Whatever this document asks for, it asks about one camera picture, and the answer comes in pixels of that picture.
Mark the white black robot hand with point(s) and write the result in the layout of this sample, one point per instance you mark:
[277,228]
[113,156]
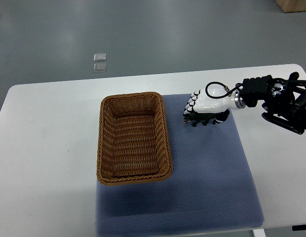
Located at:
[216,103]

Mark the dark toy crocodile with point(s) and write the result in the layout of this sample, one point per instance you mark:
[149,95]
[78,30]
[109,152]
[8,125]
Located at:
[196,118]

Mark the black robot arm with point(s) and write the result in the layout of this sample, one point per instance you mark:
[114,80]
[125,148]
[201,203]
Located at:
[284,100]

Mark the brown wicker basket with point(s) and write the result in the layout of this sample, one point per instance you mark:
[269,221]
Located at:
[133,142]

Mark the blue textured mat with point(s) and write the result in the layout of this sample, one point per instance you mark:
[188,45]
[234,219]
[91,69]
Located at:
[210,189]

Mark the upper clear floor tile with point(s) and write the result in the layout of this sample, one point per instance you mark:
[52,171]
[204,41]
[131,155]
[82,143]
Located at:
[99,57]

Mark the wooden box corner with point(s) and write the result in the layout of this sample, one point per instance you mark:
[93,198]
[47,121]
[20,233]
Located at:
[290,6]

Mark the white table leg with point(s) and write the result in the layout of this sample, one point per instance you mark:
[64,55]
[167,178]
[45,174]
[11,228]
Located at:
[259,233]

